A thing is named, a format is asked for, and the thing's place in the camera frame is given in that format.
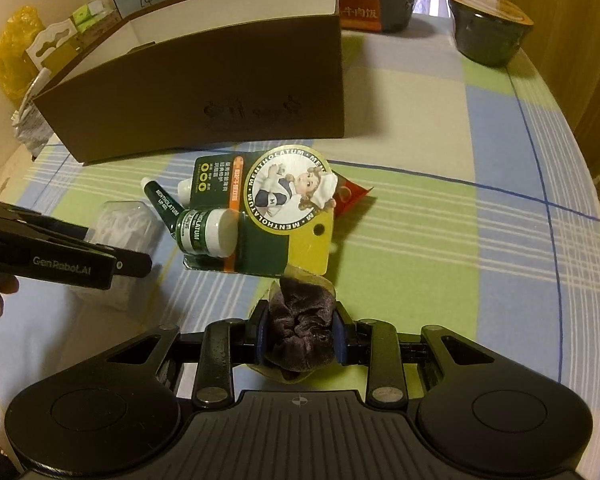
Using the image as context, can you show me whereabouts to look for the yellow plastic bag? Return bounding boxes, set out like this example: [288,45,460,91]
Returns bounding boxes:
[0,5,46,103]

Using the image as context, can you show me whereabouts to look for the wooden door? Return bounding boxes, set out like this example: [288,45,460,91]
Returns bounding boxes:
[502,0,600,171]

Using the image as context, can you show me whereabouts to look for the dark green lip gel tube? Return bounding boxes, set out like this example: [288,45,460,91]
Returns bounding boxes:
[141,178,182,240]

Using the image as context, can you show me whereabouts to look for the green lip balm blister card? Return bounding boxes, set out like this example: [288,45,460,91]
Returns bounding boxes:
[176,149,338,277]

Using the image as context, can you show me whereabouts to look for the dark bowl with orange lid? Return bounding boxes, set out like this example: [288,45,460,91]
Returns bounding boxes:
[446,0,535,67]

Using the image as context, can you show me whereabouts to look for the red-lidded instant rice bowl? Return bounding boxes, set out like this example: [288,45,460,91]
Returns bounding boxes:
[336,0,425,35]

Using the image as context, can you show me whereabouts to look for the green tissue packs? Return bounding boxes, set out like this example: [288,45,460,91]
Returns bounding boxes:
[72,2,106,31]

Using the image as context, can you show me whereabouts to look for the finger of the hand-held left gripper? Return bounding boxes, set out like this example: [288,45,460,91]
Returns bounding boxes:
[55,240,153,279]
[0,197,89,242]

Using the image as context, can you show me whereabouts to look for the dark scrunchie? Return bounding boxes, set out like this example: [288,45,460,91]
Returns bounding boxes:
[250,265,343,383]

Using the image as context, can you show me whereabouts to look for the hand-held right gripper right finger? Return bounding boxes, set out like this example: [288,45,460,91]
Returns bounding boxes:
[331,302,511,408]

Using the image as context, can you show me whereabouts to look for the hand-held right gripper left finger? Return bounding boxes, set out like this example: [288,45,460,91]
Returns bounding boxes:
[87,300,272,408]

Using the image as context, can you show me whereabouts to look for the clear bag with white items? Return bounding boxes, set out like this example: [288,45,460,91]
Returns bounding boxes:
[94,200,162,307]

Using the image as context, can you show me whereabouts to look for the red snack packet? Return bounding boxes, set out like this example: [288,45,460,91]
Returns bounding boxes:
[334,175,376,217]

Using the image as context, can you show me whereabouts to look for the brown cardboard box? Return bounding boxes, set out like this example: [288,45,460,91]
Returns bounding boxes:
[32,0,348,166]

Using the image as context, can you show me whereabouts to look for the cardboard box with white handle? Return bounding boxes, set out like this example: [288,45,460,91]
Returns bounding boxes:
[25,17,81,68]

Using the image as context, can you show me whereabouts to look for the checkered cloth desktop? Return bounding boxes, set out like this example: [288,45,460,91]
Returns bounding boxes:
[0,10,600,411]

